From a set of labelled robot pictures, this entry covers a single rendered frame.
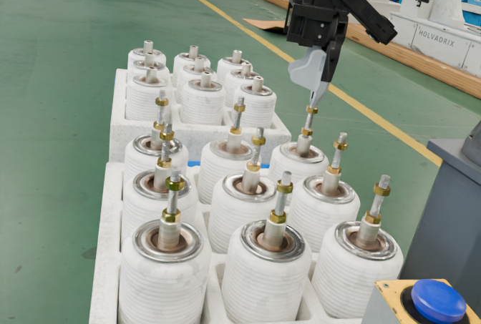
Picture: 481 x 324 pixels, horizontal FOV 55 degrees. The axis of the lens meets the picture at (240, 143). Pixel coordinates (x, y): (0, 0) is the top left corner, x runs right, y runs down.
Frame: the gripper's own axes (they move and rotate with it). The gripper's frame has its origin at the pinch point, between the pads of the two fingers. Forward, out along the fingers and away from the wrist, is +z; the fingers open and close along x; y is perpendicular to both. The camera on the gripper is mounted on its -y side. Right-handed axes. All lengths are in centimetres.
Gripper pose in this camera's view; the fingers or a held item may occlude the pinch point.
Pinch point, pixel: (318, 98)
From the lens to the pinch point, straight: 73.4
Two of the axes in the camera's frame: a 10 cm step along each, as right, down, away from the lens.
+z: -1.6, 9.0, 4.0
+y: -9.9, -1.5, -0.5
